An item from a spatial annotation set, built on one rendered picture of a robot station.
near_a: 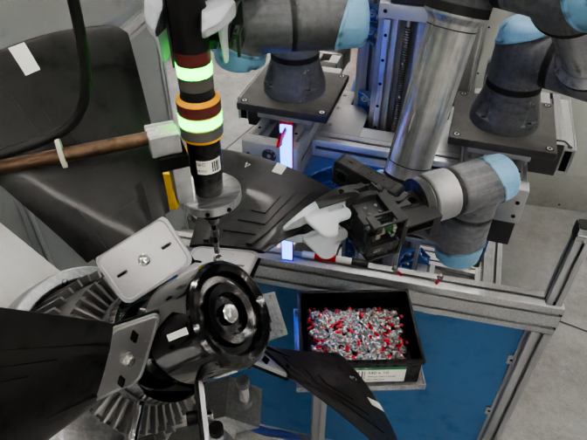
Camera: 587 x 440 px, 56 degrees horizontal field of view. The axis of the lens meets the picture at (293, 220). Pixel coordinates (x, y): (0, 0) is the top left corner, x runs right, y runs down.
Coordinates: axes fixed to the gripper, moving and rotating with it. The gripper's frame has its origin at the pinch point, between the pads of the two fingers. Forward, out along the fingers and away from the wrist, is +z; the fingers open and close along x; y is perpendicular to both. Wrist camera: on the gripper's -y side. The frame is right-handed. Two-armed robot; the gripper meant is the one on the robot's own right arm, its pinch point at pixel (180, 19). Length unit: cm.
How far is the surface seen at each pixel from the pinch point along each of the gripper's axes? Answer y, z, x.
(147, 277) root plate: 26.8, 5.0, 6.3
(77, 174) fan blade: 16.6, 0.2, 13.2
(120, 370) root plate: 29.4, 15.3, 6.8
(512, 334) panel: 76, -29, -54
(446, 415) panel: 111, -30, -47
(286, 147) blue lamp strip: 36, -36, -6
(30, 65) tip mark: 7.4, -6.1, 18.1
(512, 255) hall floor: 150, -131, -97
